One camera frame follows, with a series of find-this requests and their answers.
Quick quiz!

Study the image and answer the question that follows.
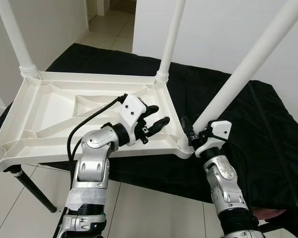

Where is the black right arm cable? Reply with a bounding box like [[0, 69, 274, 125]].
[[223, 140, 250, 167]]

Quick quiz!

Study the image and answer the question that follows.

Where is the pink stool seat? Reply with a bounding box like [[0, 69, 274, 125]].
[[253, 208, 285, 222]]

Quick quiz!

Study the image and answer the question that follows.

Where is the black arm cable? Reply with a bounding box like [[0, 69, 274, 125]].
[[223, 140, 250, 167], [67, 94, 128, 172]]

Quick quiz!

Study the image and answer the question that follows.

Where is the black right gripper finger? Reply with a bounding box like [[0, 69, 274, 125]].
[[181, 117, 196, 147]]

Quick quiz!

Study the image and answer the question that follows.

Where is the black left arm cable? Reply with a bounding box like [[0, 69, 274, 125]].
[[67, 94, 128, 172]]

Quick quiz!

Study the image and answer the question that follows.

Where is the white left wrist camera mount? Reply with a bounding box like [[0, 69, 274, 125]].
[[119, 94, 149, 147]]

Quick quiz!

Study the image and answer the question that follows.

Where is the white plastic children table top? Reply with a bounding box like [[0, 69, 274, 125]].
[[0, 71, 194, 173]]

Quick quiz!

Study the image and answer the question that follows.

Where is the black metal frame leg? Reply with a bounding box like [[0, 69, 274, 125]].
[[258, 221, 290, 235], [10, 166, 58, 213]]

